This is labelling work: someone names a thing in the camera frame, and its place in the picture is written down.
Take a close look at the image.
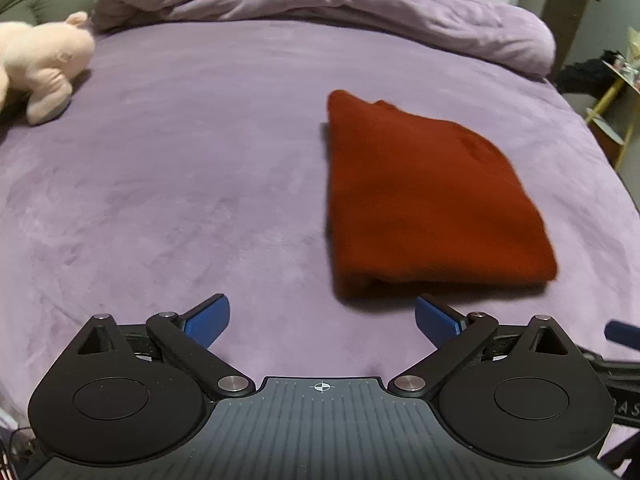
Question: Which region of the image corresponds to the pink plush toy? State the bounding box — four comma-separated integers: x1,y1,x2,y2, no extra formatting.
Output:
0,11,97,126

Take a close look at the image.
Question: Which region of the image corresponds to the purple bed sheet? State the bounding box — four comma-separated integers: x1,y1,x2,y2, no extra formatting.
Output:
0,16,639,413

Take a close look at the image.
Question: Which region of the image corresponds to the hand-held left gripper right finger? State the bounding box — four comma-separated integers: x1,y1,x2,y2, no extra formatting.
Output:
387,294,577,399

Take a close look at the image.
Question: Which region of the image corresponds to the dark cloth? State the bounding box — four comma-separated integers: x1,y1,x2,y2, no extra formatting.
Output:
556,50,622,97

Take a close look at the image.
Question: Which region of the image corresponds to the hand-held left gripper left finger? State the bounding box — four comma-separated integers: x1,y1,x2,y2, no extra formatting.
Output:
65,294,257,398

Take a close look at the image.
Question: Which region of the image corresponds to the red knit sweater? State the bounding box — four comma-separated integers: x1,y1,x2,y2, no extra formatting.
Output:
325,89,559,307

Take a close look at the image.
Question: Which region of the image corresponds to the crumpled purple duvet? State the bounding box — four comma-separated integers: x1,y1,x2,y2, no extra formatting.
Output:
92,0,557,81

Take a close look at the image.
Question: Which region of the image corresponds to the brown wooden door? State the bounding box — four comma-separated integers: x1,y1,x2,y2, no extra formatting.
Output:
542,0,597,81

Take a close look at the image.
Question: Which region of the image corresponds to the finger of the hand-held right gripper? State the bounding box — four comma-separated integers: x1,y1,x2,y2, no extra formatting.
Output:
604,321,640,347

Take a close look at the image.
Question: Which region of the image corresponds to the yellow shelf rack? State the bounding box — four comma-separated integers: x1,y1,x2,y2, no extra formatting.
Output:
584,57,640,170

